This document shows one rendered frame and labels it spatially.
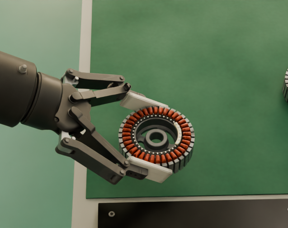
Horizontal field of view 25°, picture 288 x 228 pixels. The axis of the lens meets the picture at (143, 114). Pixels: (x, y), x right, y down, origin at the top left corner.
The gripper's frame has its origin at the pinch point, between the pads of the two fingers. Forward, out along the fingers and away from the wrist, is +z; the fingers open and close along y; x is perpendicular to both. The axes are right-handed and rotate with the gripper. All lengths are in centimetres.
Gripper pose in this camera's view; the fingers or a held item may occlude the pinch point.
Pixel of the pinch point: (154, 139)
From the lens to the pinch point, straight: 97.7
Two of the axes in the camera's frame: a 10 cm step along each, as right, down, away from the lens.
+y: 0.2, 7.8, -6.3
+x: 5.1, -5.5, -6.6
